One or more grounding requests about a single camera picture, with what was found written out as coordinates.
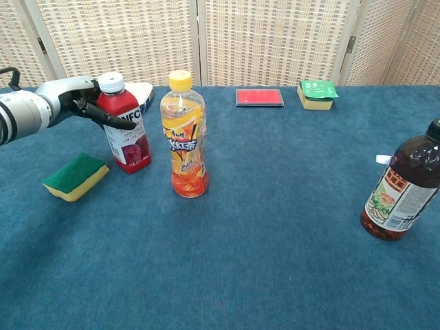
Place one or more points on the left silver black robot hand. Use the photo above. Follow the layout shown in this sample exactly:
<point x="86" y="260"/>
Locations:
<point x="65" y="89"/>

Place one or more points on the red NFC juice bottle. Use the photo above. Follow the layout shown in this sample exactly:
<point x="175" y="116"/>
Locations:
<point x="132" y="151"/>

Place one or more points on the orange iced tea bottle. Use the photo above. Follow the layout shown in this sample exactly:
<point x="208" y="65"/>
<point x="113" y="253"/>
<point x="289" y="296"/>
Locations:
<point x="185" y="154"/>

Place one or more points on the dark brown tea bottle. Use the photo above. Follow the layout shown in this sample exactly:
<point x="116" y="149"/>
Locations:
<point x="405" y="172"/>

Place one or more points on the black screen hinge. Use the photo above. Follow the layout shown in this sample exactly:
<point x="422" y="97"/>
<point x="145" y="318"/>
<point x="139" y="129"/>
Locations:
<point x="42" y="45"/>
<point x="351" y="43"/>

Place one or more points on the woven folding screen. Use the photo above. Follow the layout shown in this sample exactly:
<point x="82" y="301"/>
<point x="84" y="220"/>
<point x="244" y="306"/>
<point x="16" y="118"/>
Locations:
<point x="120" y="41"/>

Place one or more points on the white lidded lunch box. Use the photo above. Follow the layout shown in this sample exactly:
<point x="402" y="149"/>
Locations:
<point x="142" y="92"/>

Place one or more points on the green yellow scrub sponge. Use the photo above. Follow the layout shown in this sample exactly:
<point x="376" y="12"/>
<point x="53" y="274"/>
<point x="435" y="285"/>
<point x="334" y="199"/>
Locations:
<point x="75" y="172"/>

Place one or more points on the red ink pad box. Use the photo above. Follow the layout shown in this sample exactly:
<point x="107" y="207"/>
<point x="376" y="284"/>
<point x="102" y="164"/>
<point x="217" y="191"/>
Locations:
<point x="259" y="97"/>

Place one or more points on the blue table cloth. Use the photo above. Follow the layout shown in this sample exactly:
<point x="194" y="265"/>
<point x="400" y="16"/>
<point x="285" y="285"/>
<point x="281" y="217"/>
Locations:
<point x="240" y="240"/>

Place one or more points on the yellow sponge block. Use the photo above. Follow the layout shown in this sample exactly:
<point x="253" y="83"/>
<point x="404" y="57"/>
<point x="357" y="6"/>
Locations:
<point x="316" y="104"/>

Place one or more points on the green paper packet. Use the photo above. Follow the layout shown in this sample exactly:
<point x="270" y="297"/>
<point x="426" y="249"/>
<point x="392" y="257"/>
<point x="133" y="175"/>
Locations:
<point x="318" y="88"/>

